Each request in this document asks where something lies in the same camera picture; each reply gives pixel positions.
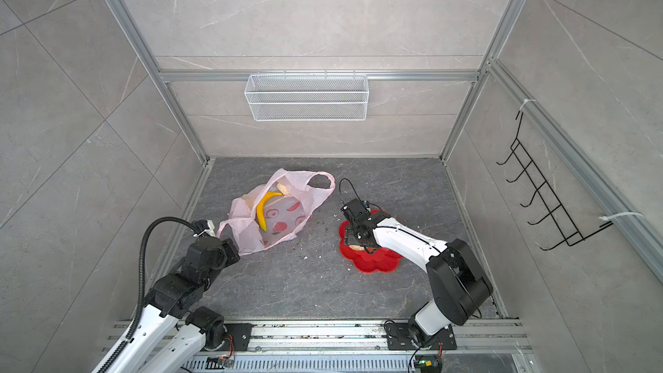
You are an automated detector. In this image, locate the yellow fake banana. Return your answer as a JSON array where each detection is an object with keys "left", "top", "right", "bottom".
[{"left": 256, "top": 192, "right": 283, "bottom": 231}]

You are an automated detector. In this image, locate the pink printed plastic bag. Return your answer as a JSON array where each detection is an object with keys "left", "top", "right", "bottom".
[{"left": 217, "top": 169, "right": 336, "bottom": 256}]

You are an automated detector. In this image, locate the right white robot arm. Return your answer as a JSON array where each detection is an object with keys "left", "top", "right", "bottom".
[{"left": 341, "top": 199, "right": 494, "bottom": 348}]

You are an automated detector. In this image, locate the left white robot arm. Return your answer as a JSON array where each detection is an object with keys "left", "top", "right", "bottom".
[{"left": 93, "top": 236, "right": 240, "bottom": 372}]

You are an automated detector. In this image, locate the red flower-shaped plate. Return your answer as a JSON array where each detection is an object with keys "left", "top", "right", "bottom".
[{"left": 338, "top": 221, "right": 402, "bottom": 273}]

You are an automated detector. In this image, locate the black corrugated cable hose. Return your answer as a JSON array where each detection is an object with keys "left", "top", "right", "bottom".
[{"left": 95, "top": 216, "right": 208, "bottom": 373}]

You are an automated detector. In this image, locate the white wire mesh basket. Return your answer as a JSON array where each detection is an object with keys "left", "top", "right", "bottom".
[{"left": 244, "top": 74, "right": 369, "bottom": 122}]

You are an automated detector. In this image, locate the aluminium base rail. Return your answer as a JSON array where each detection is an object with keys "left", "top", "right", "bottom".
[{"left": 135, "top": 319, "right": 540, "bottom": 372}]

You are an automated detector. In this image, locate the black wire hook rack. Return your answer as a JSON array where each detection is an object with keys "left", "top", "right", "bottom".
[{"left": 496, "top": 112, "right": 614, "bottom": 251}]

